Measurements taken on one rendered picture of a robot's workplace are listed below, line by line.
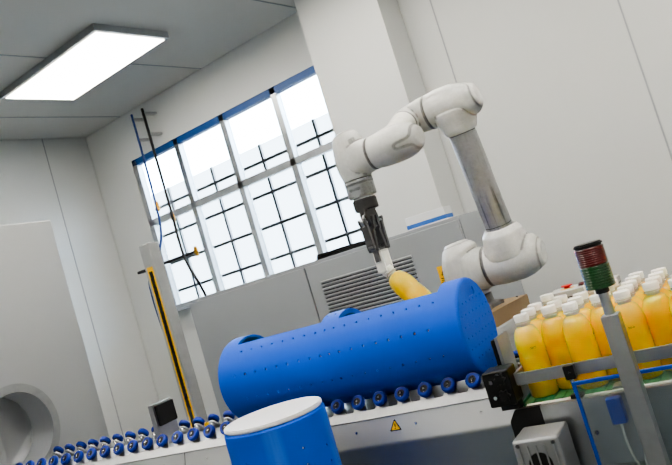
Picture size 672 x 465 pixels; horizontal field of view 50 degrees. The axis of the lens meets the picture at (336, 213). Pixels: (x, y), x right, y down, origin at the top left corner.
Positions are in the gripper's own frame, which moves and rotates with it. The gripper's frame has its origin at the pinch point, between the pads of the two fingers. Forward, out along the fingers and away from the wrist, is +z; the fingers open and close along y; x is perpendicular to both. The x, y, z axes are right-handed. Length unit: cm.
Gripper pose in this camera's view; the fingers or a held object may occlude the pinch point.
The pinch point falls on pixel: (383, 261)
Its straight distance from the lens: 222.5
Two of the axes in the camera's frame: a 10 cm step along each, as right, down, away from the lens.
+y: -4.8, 0.8, -8.7
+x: 8.3, -2.9, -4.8
